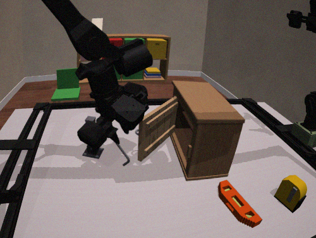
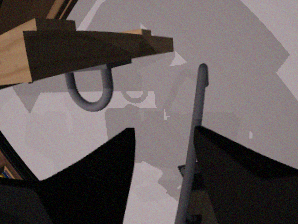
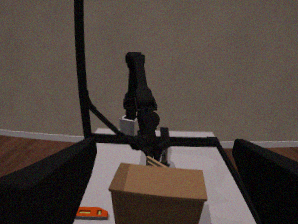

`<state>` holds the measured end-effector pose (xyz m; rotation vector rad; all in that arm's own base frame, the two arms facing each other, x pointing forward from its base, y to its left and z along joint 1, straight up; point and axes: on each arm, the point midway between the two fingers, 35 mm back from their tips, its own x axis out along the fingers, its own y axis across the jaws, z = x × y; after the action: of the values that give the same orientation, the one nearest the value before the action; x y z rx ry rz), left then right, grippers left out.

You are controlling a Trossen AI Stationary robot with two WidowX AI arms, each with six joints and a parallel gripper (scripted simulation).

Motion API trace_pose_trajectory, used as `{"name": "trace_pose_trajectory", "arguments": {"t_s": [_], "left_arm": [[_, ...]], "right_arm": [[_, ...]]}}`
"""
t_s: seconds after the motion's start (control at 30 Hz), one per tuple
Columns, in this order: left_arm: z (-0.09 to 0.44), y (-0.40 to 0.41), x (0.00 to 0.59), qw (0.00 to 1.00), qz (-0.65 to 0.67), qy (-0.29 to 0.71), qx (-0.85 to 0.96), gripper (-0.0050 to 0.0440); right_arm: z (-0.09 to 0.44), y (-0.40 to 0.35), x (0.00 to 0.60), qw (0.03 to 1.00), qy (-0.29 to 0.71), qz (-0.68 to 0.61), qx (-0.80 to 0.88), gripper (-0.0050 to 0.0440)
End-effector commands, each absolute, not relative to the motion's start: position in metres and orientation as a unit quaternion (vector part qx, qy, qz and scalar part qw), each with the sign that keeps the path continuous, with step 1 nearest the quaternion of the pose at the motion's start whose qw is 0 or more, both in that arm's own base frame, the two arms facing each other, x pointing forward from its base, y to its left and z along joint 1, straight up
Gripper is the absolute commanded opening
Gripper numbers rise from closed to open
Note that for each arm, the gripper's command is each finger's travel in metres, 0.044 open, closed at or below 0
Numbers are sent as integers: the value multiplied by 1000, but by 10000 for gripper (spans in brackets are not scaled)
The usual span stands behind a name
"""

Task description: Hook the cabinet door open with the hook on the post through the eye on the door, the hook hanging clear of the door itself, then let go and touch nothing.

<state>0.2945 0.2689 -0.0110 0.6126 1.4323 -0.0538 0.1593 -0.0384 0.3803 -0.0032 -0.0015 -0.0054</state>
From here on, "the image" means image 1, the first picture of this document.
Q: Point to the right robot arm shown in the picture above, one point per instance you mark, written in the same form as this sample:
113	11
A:
310	99

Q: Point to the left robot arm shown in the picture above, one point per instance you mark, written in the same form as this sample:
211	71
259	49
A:
93	44

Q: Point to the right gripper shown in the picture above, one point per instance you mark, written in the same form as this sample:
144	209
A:
296	18

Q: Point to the brown wooden cabinet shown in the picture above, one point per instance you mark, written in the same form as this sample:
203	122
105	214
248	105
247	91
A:
207	130

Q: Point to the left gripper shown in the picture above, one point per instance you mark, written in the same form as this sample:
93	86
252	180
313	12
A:
95	134

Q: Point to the orange torpedo level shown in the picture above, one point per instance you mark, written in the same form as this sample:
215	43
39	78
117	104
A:
237	205

